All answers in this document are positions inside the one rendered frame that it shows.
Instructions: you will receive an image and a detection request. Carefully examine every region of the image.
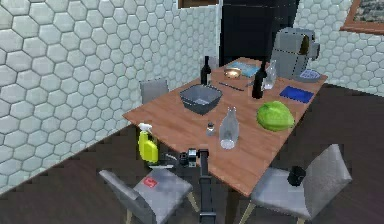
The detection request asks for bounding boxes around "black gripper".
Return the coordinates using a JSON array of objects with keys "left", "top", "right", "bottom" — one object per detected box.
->
[{"left": 148, "top": 152, "right": 190, "bottom": 169}]

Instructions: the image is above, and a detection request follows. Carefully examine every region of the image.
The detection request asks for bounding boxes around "yellow spray bottle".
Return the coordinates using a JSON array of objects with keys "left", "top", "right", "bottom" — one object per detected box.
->
[{"left": 137, "top": 122, "right": 160, "bottom": 164}]

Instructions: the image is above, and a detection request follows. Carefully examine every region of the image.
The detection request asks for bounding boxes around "grey chair with wooden legs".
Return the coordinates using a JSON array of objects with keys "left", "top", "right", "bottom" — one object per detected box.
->
[
  {"left": 238, "top": 143, "right": 354, "bottom": 224},
  {"left": 139, "top": 78, "right": 170, "bottom": 105},
  {"left": 98, "top": 168, "right": 201, "bottom": 224}
]

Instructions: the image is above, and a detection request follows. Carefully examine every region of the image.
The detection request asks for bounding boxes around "clear glass bottle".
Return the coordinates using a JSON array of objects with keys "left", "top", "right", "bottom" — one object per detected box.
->
[
  {"left": 263, "top": 59, "right": 278, "bottom": 91},
  {"left": 218, "top": 106, "right": 240, "bottom": 150}
]

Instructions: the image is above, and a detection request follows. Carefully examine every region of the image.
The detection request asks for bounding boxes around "black wine bottle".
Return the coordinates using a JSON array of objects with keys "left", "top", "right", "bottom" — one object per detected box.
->
[
  {"left": 251, "top": 60, "right": 269, "bottom": 100},
  {"left": 200, "top": 55, "right": 213, "bottom": 86}
]

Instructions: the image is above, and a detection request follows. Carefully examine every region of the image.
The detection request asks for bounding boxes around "brown wooden table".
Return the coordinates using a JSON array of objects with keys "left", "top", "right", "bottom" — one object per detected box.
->
[{"left": 122, "top": 56, "right": 329, "bottom": 198}]

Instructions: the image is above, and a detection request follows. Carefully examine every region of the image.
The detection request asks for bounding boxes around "small grey salt shaker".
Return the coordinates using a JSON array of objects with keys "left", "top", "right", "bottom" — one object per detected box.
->
[{"left": 205, "top": 121, "right": 217, "bottom": 137}]

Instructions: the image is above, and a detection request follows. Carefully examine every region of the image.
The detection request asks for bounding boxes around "grey square bowl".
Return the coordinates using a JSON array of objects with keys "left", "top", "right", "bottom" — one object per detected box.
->
[{"left": 179, "top": 83, "right": 224, "bottom": 116}]

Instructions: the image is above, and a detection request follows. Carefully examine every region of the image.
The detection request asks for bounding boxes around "dark thin knife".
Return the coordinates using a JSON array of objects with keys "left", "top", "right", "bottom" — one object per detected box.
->
[{"left": 218, "top": 81, "right": 245, "bottom": 92}]

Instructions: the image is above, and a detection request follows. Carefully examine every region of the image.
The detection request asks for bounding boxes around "golden bowl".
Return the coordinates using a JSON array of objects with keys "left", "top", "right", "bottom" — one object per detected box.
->
[{"left": 223, "top": 67, "right": 243, "bottom": 80}]

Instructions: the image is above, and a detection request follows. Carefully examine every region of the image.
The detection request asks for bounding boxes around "green lettuce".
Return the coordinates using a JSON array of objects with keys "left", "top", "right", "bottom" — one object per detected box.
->
[{"left": 256, "top": 100, "right": 296, "bottom": 133}]

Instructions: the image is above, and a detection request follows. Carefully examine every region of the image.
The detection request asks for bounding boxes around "light blue book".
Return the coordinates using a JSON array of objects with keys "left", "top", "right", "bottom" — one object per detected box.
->
[{"left": 227, "top": 60, "right": 262, "bottom": 79}]

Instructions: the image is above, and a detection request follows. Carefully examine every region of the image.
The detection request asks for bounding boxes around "black cup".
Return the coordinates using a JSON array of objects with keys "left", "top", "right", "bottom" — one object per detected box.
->
[{"left": 287, "top": 165, "right": 307, "bottom": 187}]

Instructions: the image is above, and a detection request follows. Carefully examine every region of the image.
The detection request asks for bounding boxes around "black fridge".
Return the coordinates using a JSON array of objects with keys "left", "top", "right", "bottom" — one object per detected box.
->
[{"left": 218, "top": 0, "right": 301, "bottom": 67}]

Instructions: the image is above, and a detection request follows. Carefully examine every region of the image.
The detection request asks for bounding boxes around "brown framed window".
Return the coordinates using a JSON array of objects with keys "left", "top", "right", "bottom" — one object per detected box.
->
[{"left": 177, "top": 0, "right": 220, "bottom": 10}]

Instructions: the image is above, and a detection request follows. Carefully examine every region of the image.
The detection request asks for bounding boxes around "grey coffee machine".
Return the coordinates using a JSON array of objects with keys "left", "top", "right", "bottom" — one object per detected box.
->
[{"left": 269, "top": 27, "right": 321, "bottom": 80}]

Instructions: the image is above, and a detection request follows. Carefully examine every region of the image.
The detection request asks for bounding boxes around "brown framed picture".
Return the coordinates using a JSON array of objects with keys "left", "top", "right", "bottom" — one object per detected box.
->
[{"left": 339, "top": 0, "right": 384, "bottom": 36}]

